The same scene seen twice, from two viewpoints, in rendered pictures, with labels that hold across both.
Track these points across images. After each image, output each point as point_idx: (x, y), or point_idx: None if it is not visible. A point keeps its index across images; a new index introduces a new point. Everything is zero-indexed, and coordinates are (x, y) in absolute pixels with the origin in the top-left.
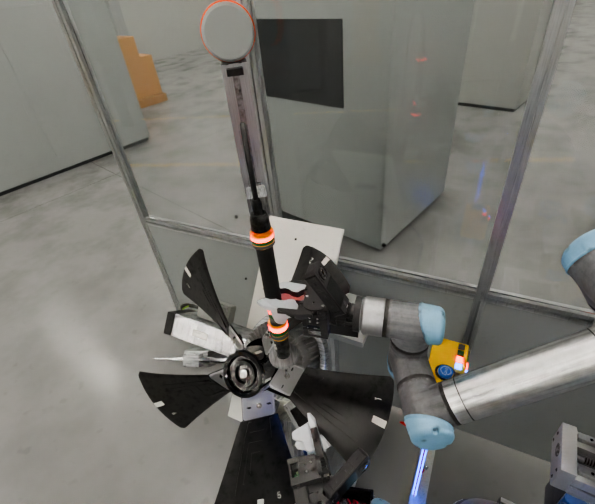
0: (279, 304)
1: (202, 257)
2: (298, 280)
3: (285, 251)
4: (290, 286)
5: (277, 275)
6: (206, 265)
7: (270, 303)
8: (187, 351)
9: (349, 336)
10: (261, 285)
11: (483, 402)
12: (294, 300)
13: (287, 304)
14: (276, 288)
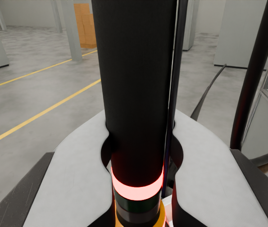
0: (73, 151)
1: (218, 73)
2: None
3: None
4: (204, 161)
5: (141, 22)
6: (212, 83)
7: (82, 126)
8: (163, 158)
9: None
10: None
11: None
12: (102, 210)
13: (70, 181)
14: (116, 91)
